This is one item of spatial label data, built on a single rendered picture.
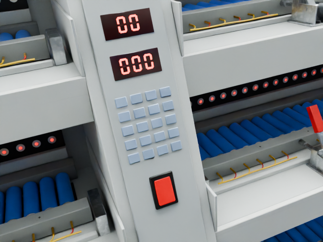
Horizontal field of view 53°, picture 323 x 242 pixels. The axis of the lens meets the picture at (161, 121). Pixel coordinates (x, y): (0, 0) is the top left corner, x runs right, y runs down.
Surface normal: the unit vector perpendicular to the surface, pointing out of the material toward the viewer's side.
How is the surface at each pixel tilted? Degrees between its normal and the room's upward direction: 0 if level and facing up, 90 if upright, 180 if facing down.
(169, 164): 90
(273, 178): 18
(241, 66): 109
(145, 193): 90
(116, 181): 90
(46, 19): 90
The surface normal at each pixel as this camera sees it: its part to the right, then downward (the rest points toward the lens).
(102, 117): 0.33, 0.11
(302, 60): 0.37, 0.41
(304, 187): -0.09, -0.88
